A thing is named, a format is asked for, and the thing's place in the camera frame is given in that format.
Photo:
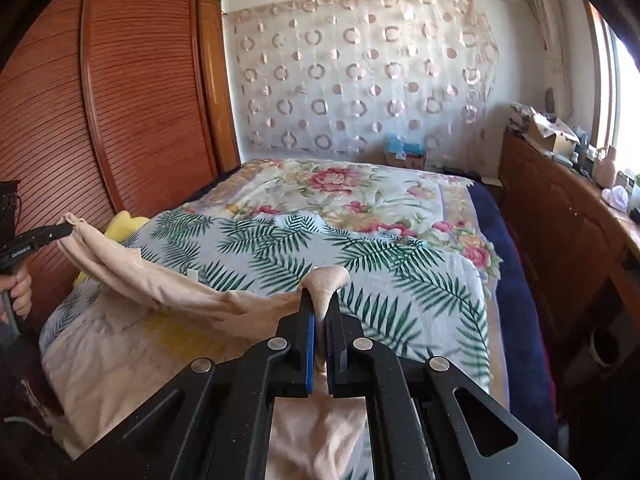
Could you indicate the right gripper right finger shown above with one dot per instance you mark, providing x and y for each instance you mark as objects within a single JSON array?
[{"x": 340, "y": 330}]

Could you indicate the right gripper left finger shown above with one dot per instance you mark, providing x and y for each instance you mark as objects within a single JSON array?
[{"x": 295, "y": 370}]

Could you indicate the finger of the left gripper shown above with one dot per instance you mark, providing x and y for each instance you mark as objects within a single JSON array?
[{"x": 14, "y": 252}]

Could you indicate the peach t-shirt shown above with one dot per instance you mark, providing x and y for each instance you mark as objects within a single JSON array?
[{"x": 309, "y": 439}]

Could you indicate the person's left hand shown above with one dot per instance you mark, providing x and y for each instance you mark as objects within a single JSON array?
[{"x": 19, "y": 287}]

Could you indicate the green leaf print blanket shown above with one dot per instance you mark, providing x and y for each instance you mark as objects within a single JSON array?
[{"x": 240, "y": 276}]

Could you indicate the brown louvered wardrobe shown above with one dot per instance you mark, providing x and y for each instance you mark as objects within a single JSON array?
[{"x": 115, "y": 105}]

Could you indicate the floral quilt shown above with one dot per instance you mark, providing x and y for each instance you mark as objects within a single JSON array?
[{"x": 350, "y": 194}]

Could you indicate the blue item on box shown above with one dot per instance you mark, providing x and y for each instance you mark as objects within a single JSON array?
[{"x": 402, "y": 154}]

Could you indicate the navy blue bed sheet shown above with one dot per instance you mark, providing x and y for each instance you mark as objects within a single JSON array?
[{"x": 531, "y": 388}]

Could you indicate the circle pattern sheer curtain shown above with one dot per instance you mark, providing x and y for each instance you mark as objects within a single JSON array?
[{"x": 339, "y": 78}]

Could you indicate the wooden side cabinet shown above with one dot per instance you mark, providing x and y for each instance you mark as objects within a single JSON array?
[{"x": 580, "y": 256}]

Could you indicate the open cardboard box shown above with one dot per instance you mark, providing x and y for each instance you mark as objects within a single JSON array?
[{"x": 556, "y": 137}]

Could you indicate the pink vase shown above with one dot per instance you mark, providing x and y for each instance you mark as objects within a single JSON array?
[{"x": 605, "y": 172}]

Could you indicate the window frame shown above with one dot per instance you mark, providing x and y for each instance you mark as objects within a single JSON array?
[{"x": 606, "y": 113}]

